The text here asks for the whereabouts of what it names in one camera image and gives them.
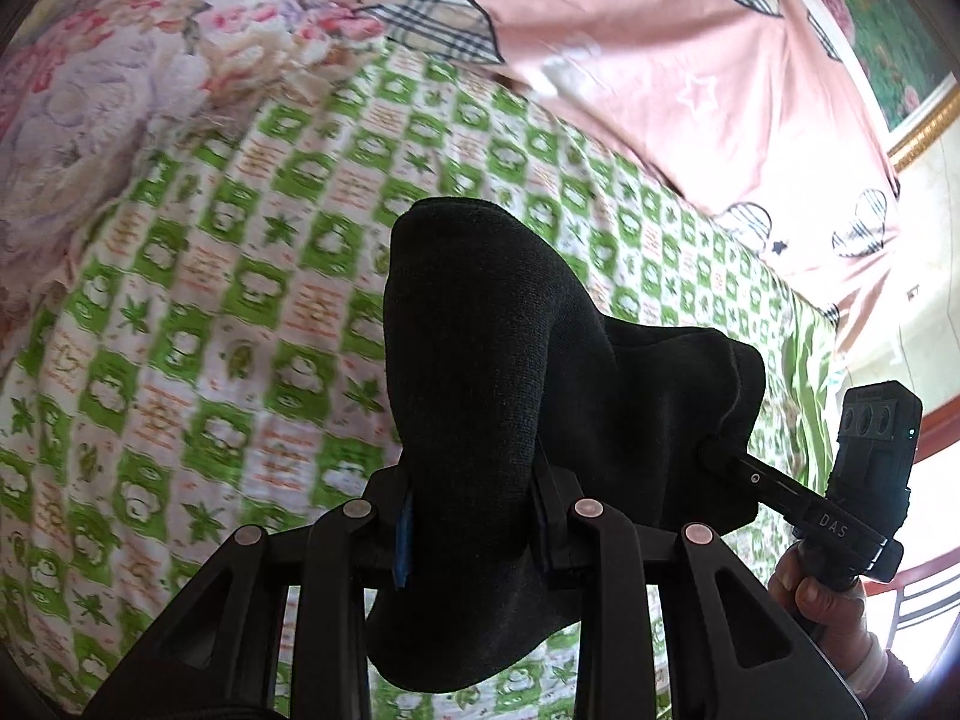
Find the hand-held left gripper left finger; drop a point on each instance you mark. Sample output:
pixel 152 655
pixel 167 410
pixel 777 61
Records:
pixel 401 540

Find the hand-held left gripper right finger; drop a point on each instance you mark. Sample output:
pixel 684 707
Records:
pixel 555 532

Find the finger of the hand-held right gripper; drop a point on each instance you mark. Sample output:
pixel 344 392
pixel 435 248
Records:
pixel 750 474

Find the black pants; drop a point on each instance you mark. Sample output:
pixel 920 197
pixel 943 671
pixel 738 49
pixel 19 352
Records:
pixel 487 405

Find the person's right forearm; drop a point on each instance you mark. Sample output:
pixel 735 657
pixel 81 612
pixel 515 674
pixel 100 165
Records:
pixel 885 675

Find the person's right hand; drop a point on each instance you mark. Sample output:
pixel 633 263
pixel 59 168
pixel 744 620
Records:
pixel 817 607

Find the red metal railing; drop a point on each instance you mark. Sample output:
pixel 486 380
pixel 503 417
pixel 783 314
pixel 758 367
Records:
pixel 926 585

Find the green checkered bed sheet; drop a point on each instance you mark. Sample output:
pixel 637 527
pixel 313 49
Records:
pixel 210 360

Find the pink quilt with plaid hearts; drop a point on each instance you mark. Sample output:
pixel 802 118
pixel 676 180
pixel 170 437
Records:
pixel 637 67

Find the floral blanket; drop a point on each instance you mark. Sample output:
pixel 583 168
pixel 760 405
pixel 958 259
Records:
pixel 135 90

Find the gold framed floral wall picture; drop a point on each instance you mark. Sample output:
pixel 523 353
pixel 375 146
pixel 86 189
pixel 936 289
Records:
pixel 877 30

